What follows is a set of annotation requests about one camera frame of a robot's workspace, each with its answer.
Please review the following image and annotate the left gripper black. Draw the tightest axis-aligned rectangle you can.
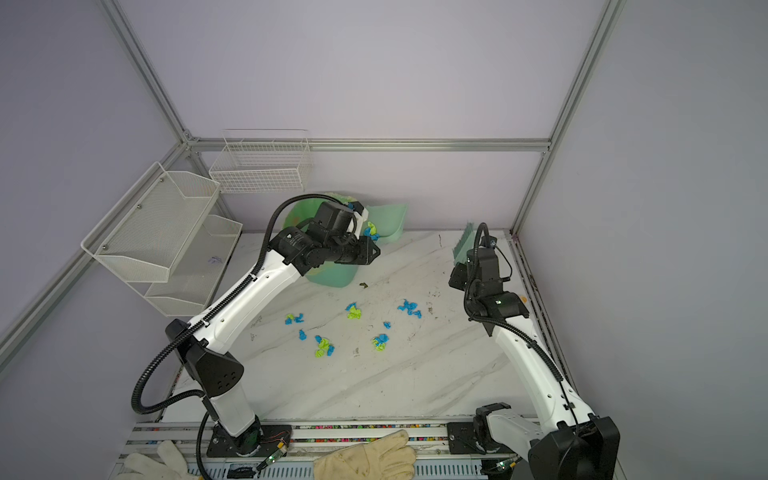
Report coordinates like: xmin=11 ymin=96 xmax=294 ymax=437
xmin=326 ymin=235 xmax=379 ymax=265

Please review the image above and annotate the green hand brush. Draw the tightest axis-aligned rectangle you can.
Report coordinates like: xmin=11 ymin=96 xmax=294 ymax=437
xmin=452 ymin=222 xmax=476 ymax=264

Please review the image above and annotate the green plastic dustpan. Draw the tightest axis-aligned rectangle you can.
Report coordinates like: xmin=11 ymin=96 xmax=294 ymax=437
xmin=367 ymin=204 xmax=408 ymax=245

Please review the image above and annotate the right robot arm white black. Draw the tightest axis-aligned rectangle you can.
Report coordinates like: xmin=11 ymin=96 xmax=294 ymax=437
xmin=449 ymin=246 xmax=620 ymax=479

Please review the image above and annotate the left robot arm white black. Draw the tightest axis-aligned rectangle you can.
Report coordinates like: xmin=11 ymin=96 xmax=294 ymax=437
xmin=176 ymin=195 xmax=380 ymax=443

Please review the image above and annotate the green trash bin with bag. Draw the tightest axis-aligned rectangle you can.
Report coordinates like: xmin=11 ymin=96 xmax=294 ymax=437
xmin=283 ymin=198 xmax=358 ymax=288

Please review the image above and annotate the blue scrap right bottom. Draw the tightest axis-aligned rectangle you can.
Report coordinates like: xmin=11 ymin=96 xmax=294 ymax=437
xmin=363 ymin=222 xmax=380 ymax=241

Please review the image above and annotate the blue paper scrap cluster right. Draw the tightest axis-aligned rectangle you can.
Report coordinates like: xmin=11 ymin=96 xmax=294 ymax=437
xmin=397 ymin=299 xmax=422 ymax=319

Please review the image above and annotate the green blue scrap centre top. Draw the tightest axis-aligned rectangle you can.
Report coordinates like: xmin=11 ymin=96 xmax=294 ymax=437
xmin=346 ymin=302 xmax=362 ymax=320

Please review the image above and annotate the blue scrap far left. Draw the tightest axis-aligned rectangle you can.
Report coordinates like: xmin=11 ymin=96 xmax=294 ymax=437
xmin=284 ymin=314 xmax=306 ymax=341

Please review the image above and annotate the blue green scrap centre bottom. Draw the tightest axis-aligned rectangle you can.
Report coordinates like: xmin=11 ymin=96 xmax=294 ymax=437
xmin=371 ymin=334 xmax=389 ymax=351

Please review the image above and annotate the lower white mesh shelf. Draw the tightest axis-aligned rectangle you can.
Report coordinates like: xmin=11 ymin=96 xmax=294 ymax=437
xmin=144 ymin=215 xmax=242 ymax=317

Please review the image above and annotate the white mesh shelf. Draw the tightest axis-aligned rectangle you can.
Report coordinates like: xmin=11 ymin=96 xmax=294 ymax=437
xmin=144 ymin=215 xmax=242 ymax=317
xmin=81 ymin=163 xmax=220 ymax=283

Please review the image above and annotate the upper white mesh shelf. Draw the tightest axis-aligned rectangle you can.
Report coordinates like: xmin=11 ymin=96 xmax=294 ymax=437
xmin=81 ymin=163 xmax=220 ymax=283

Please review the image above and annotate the beige work glove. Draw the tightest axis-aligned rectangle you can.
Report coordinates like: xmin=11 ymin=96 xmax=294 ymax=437
xmin=313 ymin=429 xmax=417 ymax=480

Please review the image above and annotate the white work glove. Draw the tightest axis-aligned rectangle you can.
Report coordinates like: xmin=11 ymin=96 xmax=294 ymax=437
xmin=116 ymin=440 xmax=200 ymax=480

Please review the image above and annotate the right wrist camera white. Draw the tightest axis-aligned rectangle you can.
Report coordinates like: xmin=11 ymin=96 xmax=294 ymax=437
xmin=480 ymin=235 xmax=497 ymax=249

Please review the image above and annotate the white wire basket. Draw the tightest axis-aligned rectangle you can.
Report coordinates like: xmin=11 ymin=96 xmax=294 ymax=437
xmin=209 ymin=129 xmax=314 ymax=194

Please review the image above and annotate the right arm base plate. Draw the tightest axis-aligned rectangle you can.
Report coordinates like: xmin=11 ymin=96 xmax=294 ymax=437
xmin=446 ymin=421 xmax=530 ymax=455

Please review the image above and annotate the black corrugated cable left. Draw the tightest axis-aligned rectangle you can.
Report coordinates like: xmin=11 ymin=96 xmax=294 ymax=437
xmin=131 ymin=193 xmax=346 ymax=415

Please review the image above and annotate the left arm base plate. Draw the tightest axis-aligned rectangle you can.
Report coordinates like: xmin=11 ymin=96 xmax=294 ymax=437
xmin=205 ymin=423 xmax=293 ymax=458

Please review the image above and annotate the aluminium rail front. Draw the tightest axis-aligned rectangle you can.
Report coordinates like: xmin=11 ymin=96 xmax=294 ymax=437
xmin=122 ymin=415 xmax=616 ymax=463

